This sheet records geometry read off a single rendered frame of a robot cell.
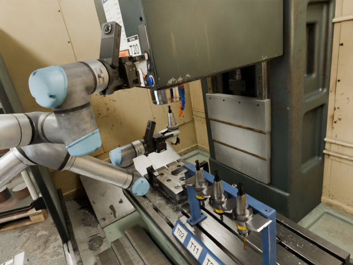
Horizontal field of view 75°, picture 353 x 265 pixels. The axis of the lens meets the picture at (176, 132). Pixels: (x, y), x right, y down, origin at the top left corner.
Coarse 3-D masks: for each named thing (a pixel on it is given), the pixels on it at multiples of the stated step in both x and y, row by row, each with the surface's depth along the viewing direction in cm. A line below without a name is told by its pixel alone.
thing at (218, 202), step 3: (225, 195) 83; (213, 198) 82; (225, 198) 81; (213, 201) 83; (216, 201) 80; (219, 201) 80; (222, 201) 80; (225, 201) 81; (216, 204) 81; (219, 204) 81
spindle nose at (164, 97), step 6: (150, 90) 108; (162, 90) 104; (168, 90) 104; (174, 90) 105; (156, 96) 106; (162, 96) 105; (168, 96) 105; (174, 96) 106; (156, 102) 108; (162, 102) 106; (168, 102) 106; (174, 102) 107
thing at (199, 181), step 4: (200, 168) 90; (196, 172) 89; (200, 172) 89; (196, 176) 89; (200, 176) 89; (196, 180) 90; (200, 180) 89; (204, 180) 90; (196, 184) 90; (200, 184) 90; (204, 184) 90
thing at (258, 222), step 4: (252, 216) 72; (256, 216) 72; (260, 216) 72; (248, 220) 71; (252, 220) 71; (256, 220) 70; (260, 220) 70; (264, 220) 70; (268, 220) 70; (248, 224) 69; (252, 224) 69; (256, 224) 69; (260, 224) 69; (264, 224) 68; (268, 224) 69; (248, 228) 68; (252, 228) 68; (256, 228) 68; (260, 228) 67
